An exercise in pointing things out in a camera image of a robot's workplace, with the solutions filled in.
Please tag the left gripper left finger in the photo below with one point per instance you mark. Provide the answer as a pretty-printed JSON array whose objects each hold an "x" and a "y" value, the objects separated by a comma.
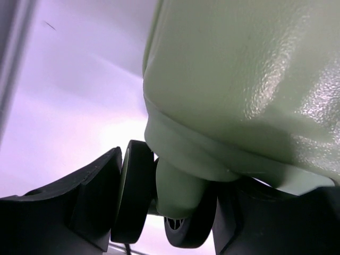
[{"x": 72, "y": 215}]

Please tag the green suitcase blue lining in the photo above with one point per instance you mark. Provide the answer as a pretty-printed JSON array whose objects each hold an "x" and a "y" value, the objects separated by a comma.
[{"x": 232, "y": 89}]

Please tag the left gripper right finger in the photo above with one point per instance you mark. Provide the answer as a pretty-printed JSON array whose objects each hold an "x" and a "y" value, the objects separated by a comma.
[{"x": 252, "y": 218}]

